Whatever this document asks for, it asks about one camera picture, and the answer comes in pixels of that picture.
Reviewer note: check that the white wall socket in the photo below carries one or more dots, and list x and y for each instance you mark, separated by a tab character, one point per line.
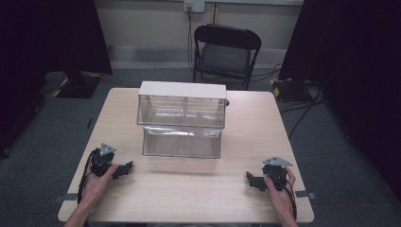
194	5

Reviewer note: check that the black curtain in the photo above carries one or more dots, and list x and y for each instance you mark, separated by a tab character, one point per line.
353	63
47	41

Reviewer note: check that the person's left hand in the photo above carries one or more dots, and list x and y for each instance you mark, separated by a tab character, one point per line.
95	186

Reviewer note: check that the black stand base striped tape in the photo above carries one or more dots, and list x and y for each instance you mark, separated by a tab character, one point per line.
77	85
287	90

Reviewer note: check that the grey table edge bracket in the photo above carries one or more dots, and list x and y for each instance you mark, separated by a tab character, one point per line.
305	194
65	197

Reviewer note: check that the person's right hand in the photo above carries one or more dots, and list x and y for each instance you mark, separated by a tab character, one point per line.
280	195

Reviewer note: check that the clear acrylic case white top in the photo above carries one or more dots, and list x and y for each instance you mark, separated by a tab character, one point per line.
182	116

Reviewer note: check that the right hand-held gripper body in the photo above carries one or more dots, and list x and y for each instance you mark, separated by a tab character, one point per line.
276	172

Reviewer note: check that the black folding chair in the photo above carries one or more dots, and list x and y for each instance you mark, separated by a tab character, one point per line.
226	55

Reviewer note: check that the small black object on floor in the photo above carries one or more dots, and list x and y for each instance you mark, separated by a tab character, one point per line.
89	123

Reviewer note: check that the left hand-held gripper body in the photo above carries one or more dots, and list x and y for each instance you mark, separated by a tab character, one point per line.
101	164

